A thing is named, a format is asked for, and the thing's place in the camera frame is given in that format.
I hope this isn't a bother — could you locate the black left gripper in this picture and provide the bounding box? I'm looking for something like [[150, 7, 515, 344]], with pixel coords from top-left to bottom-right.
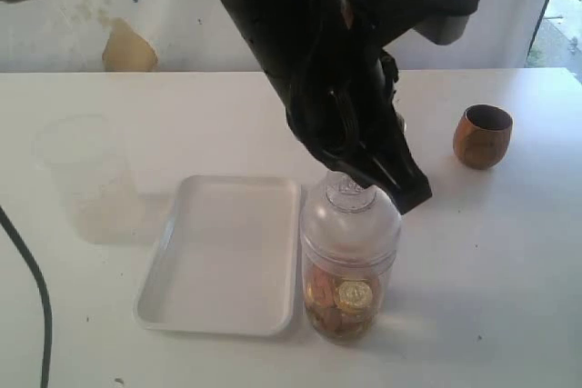
[[287, 0, 479, 214]]

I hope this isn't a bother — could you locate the clear glass jar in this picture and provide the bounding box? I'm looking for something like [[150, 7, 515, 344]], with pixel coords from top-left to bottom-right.
[[300, 171, 401, 274]]

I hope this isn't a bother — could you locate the brown wooden cup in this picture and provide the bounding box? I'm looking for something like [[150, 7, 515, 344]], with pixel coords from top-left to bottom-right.
[[453, 104, 513, 170]]

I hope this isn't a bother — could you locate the clear measuring cylinder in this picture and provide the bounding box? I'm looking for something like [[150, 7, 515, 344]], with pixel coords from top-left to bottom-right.
[[302, 245, 396, 343]]

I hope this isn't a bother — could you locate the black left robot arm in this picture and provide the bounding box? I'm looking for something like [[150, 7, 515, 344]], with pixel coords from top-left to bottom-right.
[[2, 0, 479, 204]]

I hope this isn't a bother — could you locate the white plastic tray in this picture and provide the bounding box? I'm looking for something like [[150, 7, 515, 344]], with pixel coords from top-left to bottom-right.
[[133, 175, 301, 337]]

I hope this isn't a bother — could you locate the frosted plastic container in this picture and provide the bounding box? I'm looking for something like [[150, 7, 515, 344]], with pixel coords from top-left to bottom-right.
[[33, 114, 149, 245]]

